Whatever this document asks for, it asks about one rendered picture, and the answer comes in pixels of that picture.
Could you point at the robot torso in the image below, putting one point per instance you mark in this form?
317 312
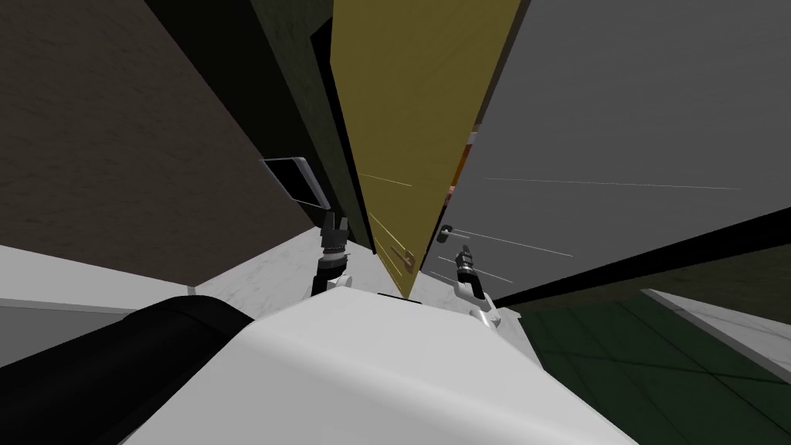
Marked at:
371 371

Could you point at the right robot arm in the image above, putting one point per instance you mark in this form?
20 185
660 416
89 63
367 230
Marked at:
474 296

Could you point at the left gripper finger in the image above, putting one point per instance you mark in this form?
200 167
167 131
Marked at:
328 222
343 225

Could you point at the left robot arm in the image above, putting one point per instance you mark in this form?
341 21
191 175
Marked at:
93 377

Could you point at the yellow door leaf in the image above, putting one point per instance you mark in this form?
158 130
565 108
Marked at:
408 123

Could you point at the grey door leaf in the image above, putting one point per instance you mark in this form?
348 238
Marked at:
618 136

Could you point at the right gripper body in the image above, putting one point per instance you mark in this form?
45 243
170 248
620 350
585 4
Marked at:
465 259

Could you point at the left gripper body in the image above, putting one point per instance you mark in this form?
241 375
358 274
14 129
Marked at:
334 240

